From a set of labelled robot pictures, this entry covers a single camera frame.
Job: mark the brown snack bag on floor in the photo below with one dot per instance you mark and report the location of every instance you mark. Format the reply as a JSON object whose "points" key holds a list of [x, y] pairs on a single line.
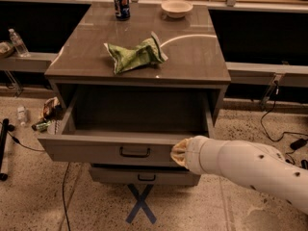
{"points": [[51, 108]]}

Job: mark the tan robot gripper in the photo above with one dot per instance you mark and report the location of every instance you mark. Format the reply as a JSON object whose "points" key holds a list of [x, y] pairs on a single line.
{"points": [[196, 154]]}

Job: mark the bowl on left ledge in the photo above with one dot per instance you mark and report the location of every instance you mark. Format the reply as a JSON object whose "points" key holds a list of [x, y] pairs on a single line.
{"points": [[6, 49]]}

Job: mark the blue tape cross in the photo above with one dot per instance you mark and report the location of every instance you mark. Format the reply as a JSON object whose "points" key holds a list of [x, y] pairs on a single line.
{"points": [[140, 203]]}

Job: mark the blue soda can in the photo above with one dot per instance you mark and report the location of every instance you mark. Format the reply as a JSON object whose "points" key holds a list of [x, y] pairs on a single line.
{"points": [[122, 9]]}

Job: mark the clear bottle on floor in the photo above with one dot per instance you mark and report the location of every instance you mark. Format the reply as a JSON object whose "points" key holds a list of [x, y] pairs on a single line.
{"points": [[22, 115]]}

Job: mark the clear bottle on ledge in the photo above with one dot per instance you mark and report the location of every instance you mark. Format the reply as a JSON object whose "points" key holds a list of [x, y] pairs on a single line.
{"points": [[18, 44]]}

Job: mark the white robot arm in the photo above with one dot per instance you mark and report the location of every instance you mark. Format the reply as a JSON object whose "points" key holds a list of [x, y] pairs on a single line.
{"points": [[252, 165]]}

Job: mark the grey top drawer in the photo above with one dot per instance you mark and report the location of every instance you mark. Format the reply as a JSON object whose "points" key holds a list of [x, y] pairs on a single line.
{"points": [[129, 128]]}

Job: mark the black power adapter with cable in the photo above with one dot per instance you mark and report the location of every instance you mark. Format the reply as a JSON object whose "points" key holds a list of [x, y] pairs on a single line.
{"points": [[299, 143]]}

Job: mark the black stand left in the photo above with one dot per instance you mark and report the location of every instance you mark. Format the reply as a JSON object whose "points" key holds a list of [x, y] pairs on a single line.
{"points": [[5, 132]]}

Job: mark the grey lower drawer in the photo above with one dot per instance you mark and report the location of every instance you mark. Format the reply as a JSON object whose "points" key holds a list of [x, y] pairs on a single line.
{"points": [[143, 175]]}

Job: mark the grey drawer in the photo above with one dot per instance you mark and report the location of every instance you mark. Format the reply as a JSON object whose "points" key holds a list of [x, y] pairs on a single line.
{"points": [[129, 128], [143, 175]]}

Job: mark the grey drawer cabinet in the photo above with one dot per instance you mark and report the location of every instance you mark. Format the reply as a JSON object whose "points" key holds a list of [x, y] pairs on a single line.
{"points": [[132, 89]]}

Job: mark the white bowl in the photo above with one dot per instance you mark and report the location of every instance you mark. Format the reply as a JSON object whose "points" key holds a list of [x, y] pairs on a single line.
{"points": [[176, 8]]}

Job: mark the green chip bag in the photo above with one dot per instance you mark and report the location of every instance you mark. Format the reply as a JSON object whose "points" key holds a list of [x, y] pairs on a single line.
{"points": [[147, 52]]}

